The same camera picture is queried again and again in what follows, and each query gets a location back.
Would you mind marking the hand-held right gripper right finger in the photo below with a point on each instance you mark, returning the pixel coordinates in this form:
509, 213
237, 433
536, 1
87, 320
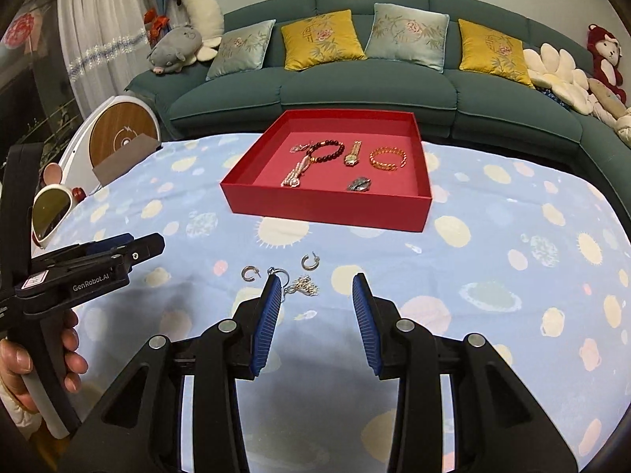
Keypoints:
367, 330

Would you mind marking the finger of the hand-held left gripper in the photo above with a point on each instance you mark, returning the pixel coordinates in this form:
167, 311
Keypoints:
138, 254
111, 241

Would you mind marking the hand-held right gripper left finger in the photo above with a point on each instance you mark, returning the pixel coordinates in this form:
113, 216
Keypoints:
266, 330

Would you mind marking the dangling tassel earring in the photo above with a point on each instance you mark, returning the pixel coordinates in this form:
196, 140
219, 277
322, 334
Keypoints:
305, 286
298, 149

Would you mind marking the silver hoop earring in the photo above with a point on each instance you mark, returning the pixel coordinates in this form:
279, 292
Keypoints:
281, 271

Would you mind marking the red cardboard box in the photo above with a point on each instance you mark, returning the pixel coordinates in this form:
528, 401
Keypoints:
320, 212

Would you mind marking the silver wristwatch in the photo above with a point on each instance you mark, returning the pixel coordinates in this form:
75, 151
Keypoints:
360, 185

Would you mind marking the gold braided bangle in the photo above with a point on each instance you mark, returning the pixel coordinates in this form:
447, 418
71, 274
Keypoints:
374, 160

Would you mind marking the gold wristwatch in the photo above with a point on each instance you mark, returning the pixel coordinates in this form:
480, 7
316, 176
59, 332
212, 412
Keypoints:
351, 159

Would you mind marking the person's left hand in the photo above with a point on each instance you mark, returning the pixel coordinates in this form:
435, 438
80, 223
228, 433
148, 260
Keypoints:
74, 364

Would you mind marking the small red object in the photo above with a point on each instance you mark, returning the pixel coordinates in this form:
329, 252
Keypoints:
78, 192

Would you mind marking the gold hoop earring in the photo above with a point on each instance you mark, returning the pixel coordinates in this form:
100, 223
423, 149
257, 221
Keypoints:
305, 262
245, 273

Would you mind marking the white framed mirror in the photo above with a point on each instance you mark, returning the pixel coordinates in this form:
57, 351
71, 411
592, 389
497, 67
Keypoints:
49, 212

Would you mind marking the pink round disc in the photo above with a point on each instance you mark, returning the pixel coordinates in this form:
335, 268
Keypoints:
52, 175

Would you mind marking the white machine with wooden disc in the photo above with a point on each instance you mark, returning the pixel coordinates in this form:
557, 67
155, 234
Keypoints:
118, 123

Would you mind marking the blue planet print tablecloth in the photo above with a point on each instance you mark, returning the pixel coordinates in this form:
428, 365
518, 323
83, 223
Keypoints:
493, 305

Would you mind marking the grey pig plush toy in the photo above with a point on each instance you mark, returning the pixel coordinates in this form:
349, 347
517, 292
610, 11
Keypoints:
175, 47

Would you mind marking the white sheer curtain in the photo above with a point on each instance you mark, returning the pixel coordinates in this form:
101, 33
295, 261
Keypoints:
103, 34

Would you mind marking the red bow curtain tie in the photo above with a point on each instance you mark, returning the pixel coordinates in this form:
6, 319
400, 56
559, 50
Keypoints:
157, 22

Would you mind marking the pale green embroidered cushion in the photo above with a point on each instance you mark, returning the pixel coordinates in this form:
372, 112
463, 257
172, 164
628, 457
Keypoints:
409, 34
241, 49

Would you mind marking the red paper window decoration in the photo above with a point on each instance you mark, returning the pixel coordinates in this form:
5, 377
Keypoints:
19, 29

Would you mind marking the dark green sofa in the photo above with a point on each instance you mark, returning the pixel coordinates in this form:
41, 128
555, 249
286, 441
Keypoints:
345, 93

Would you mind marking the white long plush toy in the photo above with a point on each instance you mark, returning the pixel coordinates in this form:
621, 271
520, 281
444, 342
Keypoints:
202, 5

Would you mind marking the yellow embroidered cushion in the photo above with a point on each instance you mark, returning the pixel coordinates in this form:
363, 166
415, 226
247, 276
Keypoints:
493, 51
320, 39

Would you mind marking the dark blue patterned cushion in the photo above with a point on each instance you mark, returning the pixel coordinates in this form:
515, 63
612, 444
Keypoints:
549, 94

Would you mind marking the cream flower shaped cushion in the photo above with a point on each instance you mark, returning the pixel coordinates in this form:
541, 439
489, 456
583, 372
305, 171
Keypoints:
552, 69

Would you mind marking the cream blanket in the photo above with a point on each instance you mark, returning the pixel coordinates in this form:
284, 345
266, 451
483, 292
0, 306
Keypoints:
625, 125

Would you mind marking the tan plush toy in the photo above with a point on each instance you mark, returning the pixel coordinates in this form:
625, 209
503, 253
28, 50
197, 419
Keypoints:
609, 101

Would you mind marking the red monkey plush toy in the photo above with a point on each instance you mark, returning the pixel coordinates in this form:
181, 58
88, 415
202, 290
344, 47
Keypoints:
604, 59

